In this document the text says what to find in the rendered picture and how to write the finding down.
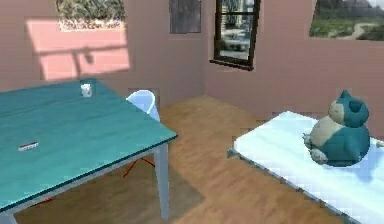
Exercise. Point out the white chest of drawers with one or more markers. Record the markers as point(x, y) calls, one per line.
point(300, 166)

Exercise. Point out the pale blue chair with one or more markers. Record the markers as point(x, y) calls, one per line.
point(145, 101)

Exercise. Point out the dark framed window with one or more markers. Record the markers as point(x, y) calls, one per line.
point(236, 31)

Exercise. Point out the small white cup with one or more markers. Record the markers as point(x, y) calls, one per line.
point(86, 90)

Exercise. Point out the teal top table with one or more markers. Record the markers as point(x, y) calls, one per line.
point(73, 133)

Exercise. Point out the teal plush bear figure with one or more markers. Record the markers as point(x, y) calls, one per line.
point(343, 140)

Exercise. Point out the small grey remote control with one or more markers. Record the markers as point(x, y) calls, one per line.
point(28, 146)

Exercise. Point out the dark grey wall picture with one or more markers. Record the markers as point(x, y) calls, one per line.
point(185, 16)

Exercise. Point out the green plants wall picture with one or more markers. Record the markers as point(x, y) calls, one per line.
point(90, 15)

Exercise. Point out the landscape wall picture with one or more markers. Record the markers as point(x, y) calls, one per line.
point(348, 20)

